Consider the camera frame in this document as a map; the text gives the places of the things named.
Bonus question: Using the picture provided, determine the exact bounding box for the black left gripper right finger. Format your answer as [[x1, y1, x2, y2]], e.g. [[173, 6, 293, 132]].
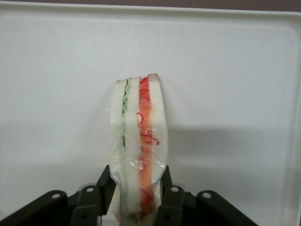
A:
[[152, 165, 259, 226]]

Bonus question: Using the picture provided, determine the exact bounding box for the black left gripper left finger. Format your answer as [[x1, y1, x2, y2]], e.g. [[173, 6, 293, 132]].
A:
[[0, 164, 116, 226]]

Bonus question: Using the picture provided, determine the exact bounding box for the triangle sandwich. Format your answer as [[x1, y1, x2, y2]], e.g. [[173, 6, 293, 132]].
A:
[[107, 73, 169, 226]]

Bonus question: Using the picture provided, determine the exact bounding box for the cream plastic tray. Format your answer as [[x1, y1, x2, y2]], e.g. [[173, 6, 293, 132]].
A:
[[0, 3, 301, 226]]

